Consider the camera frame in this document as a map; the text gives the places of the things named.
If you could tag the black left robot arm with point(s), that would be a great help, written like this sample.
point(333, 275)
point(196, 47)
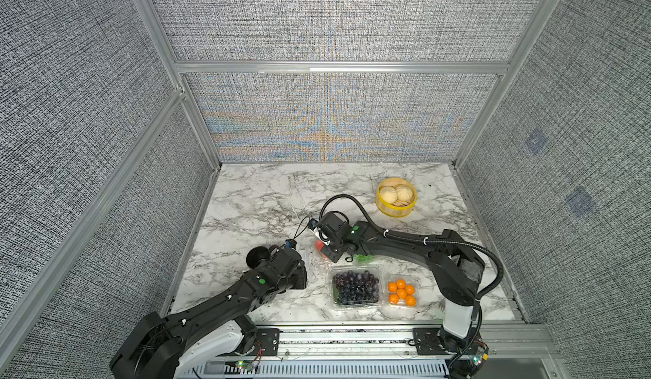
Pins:
point(167, 346)

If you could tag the steamed bun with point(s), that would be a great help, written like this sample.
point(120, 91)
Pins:
point(388, 194)
point(404, 193)

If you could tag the grey perforated cable tray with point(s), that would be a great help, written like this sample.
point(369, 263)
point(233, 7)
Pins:
point(319, 369)

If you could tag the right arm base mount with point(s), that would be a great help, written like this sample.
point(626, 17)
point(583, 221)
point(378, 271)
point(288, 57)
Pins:
point(430, 341)

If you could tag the yellow bamboo steamer basket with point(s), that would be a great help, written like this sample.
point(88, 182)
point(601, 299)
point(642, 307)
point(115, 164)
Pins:
point(398, 209)

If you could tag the black mug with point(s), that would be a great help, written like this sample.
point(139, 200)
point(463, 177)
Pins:
point(258, 257)

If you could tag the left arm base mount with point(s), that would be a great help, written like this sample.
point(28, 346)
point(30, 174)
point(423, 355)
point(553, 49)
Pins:
point(264, 342)

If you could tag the left steamed bun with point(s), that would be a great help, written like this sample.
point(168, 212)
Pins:
point(388, 194)

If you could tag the clear box red strawberries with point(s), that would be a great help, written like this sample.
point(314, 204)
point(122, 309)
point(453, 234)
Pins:
point(319, 245)

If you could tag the clear box orange kumquats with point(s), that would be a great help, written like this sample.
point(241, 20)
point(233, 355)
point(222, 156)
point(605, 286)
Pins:
point(402, 291)

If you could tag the clear box mixed grapes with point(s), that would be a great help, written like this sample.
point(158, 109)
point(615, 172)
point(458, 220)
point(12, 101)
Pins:
point(360, 260)

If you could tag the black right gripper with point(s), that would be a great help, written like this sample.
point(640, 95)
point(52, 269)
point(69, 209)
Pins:
point(332, 256)

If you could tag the aluminium front rail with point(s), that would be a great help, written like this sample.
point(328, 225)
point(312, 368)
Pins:
point(501, 351)

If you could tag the clear box dark grapes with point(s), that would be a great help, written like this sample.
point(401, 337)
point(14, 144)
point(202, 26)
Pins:
point(356, 287)

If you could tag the right steamed bun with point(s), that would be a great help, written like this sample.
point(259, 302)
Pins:
point(404, 193)

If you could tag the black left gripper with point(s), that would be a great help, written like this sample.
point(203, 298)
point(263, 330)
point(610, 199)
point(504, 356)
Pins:
point(302, 283)

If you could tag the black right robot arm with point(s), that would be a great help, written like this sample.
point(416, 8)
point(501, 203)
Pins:
point(464, 272)

